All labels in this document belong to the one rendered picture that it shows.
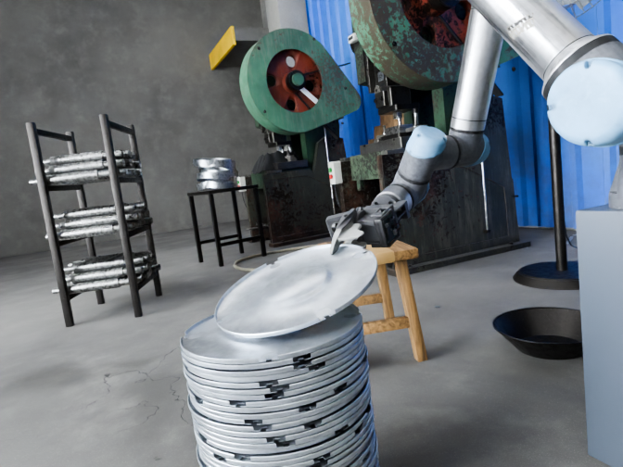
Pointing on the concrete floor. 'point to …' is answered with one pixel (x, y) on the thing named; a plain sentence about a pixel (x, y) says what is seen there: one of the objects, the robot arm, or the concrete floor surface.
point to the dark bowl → (543, 332)
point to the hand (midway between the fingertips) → (332, 252)
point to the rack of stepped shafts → (95, 217)
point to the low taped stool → (398, 254)
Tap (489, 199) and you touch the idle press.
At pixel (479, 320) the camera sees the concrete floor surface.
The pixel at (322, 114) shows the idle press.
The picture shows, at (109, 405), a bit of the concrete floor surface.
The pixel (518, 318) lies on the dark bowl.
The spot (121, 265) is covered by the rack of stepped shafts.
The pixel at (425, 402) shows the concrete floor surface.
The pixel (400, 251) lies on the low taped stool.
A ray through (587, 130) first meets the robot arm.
